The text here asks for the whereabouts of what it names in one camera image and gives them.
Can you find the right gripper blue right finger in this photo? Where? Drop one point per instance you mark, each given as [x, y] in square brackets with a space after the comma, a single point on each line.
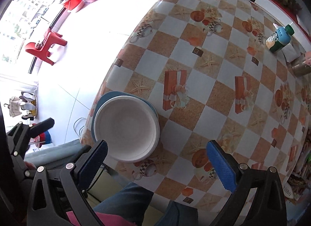
[268, 206]

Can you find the pink steel thermos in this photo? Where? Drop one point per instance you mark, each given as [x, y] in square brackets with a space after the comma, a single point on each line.
[301, 65]

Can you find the beige cushion seat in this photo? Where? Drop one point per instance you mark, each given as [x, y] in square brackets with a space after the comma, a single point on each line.
[105, 185]

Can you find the white bowl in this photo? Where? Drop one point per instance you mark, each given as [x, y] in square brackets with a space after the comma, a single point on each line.
[129, 126]

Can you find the person's jeans legs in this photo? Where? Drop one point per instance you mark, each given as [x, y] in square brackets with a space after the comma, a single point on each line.
[128, 207]

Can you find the white tissue paper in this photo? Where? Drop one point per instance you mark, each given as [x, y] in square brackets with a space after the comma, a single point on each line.
[291, 52]

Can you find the blue square plate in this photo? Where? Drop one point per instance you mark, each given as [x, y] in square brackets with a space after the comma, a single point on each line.
[109, 95]

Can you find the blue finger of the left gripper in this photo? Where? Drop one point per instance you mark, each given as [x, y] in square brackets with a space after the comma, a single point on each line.
[41, 127]

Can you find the red plastic stool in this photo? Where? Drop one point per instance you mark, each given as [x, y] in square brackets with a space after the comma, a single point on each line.
[41, 49]

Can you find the blue green drink bottle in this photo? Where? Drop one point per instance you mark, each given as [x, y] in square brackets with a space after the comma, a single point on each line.
[280, 38]

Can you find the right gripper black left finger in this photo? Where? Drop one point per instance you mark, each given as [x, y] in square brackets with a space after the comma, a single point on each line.
[74, 178]

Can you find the checkered patterned tablecloth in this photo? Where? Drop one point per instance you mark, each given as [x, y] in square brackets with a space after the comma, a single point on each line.
[204, 66]

